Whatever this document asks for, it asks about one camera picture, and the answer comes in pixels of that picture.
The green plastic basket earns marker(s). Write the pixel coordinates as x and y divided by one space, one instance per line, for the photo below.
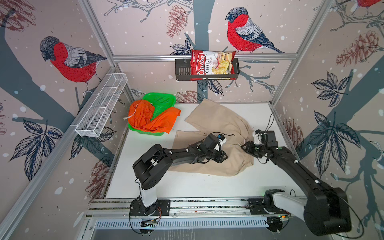
161 102

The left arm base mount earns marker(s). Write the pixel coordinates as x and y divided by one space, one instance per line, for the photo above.
159 208

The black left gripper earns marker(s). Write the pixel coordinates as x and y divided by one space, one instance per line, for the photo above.
220 159

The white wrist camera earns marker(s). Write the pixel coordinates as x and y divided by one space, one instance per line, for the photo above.
221 140
266 138

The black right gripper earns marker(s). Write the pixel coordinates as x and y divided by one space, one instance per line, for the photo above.
247 147

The white wire mesh shelf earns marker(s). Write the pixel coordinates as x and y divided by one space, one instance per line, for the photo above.
98 113

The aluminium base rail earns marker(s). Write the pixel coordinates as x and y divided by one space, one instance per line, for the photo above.
185 214

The black wall basket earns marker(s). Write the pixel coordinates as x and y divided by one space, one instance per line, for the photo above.
183 72

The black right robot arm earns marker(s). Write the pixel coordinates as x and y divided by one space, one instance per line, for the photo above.
325 211

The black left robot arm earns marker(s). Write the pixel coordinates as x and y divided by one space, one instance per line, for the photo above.
153 164

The red cassava chips bag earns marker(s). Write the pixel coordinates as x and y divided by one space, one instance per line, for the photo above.
205 63

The orange shorts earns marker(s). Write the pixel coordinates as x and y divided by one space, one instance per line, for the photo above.
141 117

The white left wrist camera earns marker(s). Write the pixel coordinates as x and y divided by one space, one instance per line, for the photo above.
221 140

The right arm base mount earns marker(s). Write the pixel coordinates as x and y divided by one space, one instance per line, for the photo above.
265 205

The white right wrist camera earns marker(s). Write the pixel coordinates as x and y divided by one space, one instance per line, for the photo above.
266 138

